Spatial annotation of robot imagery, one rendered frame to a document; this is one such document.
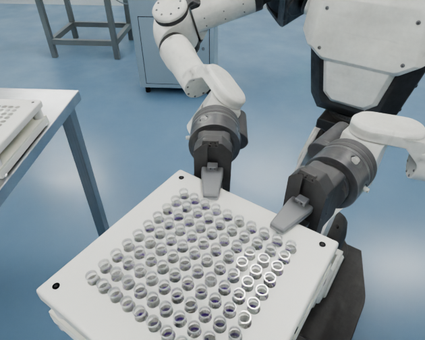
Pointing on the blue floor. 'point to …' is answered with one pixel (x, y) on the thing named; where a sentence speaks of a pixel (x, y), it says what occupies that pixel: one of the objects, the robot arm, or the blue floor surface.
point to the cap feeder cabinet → (142, 23)
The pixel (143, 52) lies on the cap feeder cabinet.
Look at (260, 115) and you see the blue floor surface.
